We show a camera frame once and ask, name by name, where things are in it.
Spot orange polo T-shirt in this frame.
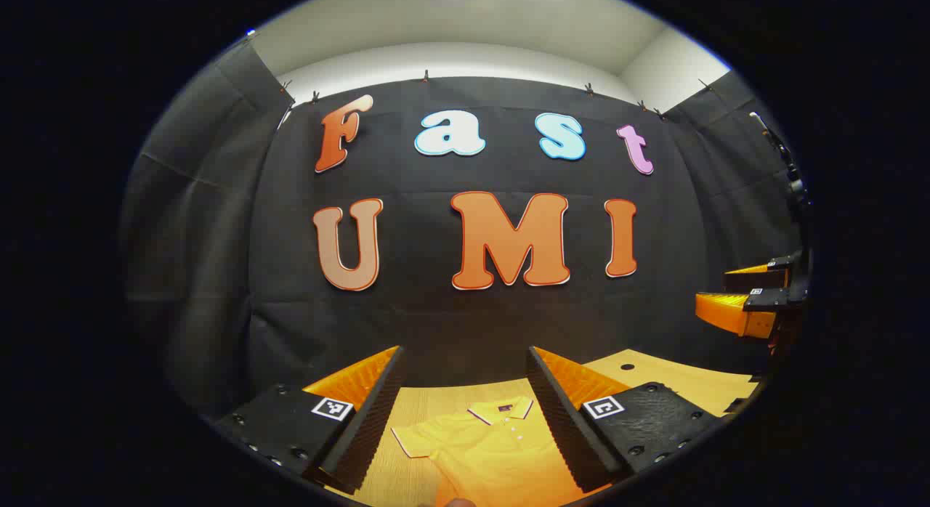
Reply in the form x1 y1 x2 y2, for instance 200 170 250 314
391 396 612 507

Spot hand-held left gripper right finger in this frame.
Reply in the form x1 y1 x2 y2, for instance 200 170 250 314
526 345 727 495

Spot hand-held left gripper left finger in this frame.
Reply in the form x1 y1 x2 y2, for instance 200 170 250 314
213 345 406 495

